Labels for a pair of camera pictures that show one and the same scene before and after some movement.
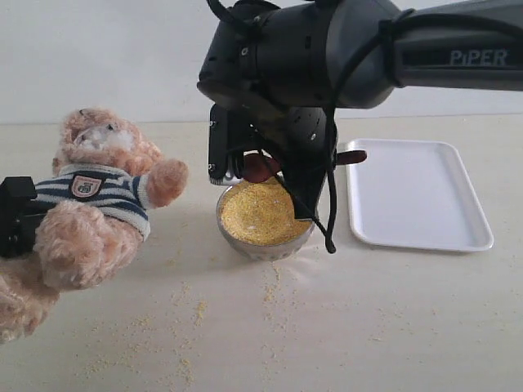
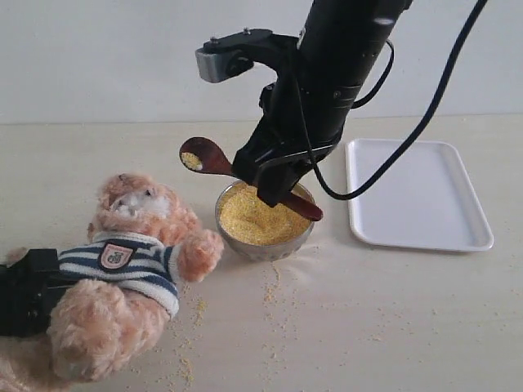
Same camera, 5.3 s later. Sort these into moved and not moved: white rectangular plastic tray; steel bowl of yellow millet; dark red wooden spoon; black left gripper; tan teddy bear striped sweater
Moved: black left gripper; tan teddy bear striped sweater; dark red wooden spoon
Not moved: steel bowl of yellow millet; white rectangular plastic tray
